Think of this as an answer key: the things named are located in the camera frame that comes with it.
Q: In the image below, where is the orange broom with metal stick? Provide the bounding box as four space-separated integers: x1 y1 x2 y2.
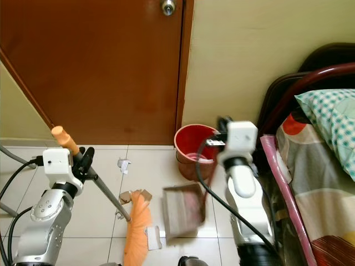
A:
51 126 154 266

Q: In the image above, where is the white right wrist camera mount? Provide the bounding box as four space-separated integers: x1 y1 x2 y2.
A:
219 120 259 165

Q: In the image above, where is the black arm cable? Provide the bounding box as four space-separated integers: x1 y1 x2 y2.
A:
0 157 46 266
195 135 279 257

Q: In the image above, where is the silver round door knob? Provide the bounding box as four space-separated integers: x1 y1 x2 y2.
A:
161 0 176 16

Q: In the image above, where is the white paper piece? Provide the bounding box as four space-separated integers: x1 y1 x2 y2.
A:
145 226 163 250

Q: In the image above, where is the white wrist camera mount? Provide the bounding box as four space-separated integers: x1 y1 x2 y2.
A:
43 147 84 190
219 120 259 165

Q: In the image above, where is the bed with patterned sheet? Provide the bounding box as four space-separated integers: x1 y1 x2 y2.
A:
271 111 355 266

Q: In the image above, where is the pink bed side rail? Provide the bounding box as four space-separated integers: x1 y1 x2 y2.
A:
260 135 312 266

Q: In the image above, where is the small white floor scrap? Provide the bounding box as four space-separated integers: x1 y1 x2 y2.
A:
118 159 132 175

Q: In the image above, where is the green checkered pillow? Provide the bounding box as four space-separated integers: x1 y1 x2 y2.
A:
295 89 355 181

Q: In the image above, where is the brown cardboard piece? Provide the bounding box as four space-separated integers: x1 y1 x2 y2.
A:
119 189 153 206

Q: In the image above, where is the grey metal chair leg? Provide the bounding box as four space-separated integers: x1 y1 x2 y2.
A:
0 202 19 218
0 145 37 167

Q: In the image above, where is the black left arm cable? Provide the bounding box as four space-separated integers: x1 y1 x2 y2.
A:
0 157 46 266

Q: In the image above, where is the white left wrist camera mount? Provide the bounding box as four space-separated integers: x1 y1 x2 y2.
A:
43 147 84 190

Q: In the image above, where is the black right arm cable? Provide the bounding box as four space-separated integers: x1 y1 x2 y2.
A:
195 135 279 257

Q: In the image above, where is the brown wooden door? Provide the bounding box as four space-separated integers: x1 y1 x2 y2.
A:
0 0 195 147

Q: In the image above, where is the dark maroon bed headboard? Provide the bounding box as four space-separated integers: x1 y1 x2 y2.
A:
257 43 355 136

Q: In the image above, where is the red plastic bucket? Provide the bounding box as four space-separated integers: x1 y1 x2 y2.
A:
174 124 221 180

